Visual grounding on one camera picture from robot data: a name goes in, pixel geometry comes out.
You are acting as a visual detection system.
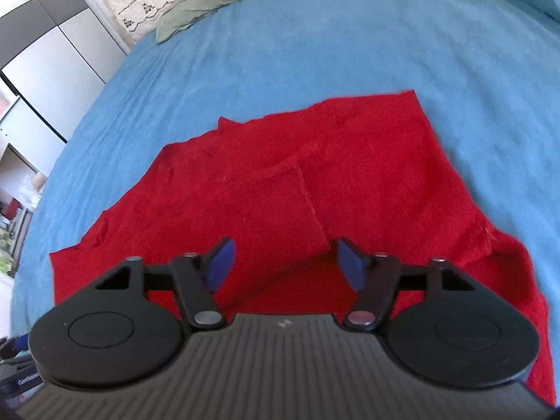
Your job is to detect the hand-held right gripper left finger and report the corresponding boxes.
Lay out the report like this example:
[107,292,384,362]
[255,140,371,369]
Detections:
[93,237,237,329]

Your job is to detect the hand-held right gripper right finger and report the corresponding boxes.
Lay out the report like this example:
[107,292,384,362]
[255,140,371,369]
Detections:
[334,238,477,330]

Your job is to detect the red garment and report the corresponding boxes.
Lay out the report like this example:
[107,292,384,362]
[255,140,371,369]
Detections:
[49,90,557,407]

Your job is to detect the cluttered shelf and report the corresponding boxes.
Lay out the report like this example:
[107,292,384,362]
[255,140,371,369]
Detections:
[0,140,49,278]

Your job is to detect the blue bed sheet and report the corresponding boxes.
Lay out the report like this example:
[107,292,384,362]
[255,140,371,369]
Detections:
[9,0,560,342]

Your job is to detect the black and blue object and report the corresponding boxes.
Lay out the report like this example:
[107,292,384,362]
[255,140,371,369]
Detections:
[0,335,44,403]

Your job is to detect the green pillow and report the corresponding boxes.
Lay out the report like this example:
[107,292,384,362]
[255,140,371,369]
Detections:
[155,0,290,44]

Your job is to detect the white and grey wardrobe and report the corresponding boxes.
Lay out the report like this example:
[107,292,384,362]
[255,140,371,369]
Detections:
[0,0,127,145]

